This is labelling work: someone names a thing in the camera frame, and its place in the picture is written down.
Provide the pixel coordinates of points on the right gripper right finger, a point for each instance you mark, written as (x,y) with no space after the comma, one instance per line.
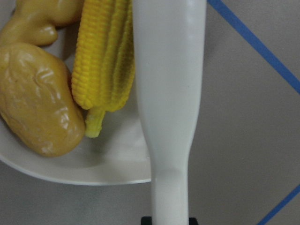
(192,221)

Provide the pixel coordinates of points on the brown toy potato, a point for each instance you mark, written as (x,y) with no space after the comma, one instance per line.
(36,101)

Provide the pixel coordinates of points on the yellow toy corn cob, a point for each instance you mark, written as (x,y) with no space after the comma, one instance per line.
(104,66)

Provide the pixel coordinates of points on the beige hand brush black bristles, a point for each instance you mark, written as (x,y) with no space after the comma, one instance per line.
(169,47)

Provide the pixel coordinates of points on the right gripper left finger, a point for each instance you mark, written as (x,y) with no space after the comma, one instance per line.
(146,220)

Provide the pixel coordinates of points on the beige plastic dustpan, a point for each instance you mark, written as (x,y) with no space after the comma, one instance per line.
(118,156)

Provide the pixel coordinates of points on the tan toy ginger root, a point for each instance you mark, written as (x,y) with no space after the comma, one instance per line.
(36,21)

